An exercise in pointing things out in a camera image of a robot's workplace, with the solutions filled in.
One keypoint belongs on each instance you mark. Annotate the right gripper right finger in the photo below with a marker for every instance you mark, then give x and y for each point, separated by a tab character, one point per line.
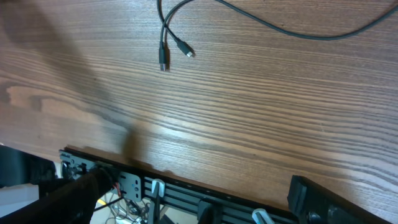
313	203

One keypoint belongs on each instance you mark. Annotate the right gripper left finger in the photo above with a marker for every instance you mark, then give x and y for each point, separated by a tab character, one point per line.
72	203

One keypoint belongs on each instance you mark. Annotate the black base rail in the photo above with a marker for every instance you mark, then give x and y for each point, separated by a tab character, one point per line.
207	205

